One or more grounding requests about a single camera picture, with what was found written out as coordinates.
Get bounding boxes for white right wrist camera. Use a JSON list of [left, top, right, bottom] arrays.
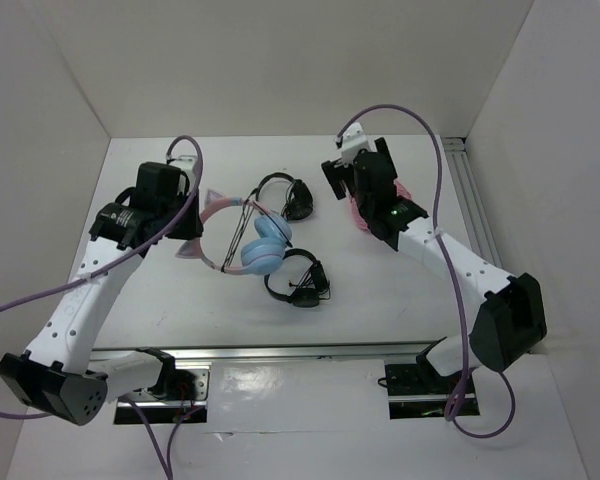
[[337, 122, 371, 165]]

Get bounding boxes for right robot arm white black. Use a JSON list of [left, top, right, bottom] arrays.
[[321, 134, 547, 392]]

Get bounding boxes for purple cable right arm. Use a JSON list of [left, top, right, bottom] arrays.
[[338, 103, 517, 441]]

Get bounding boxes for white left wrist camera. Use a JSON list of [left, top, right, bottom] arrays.
[[167, 154, 201, 195]]

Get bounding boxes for aluminium rail front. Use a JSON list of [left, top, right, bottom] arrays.
[[87, 339, 444, 365]]

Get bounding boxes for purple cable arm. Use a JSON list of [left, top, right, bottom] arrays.
[[338, 103, 517, 441], [0, 134, 204, 480]]

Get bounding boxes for black headphones near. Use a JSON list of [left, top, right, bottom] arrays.
[[263, 248, 331, 309]]

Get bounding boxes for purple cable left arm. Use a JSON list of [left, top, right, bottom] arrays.
[[0, 134, 204, 480]]

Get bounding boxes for black headphones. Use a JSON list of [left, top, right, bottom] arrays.
[[252, 172, 314, 222], [263, 248, 331, 309]]

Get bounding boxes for thin black headphone cable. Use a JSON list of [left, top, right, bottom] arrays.
[[218, 187, 261, 274]]

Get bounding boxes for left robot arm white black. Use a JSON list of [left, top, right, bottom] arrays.
[[0, 159, 202, 426]]

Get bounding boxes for aluminium frame right corner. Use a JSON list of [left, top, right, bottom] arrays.
[[442, 137, 502, 267]]

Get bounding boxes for black headphones far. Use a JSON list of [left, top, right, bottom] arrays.
[[252, 172, 314, 222]]

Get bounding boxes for pink gaming headset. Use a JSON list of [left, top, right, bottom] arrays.
[[348, 179, 412, 234]]

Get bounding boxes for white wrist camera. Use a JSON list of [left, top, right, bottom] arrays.
[[337, 122, 371, 165], [167, 154, 201, 195]]

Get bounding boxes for pink blue cat-ear headphones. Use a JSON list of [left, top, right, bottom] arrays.
[[175, 195, 292, 277]]

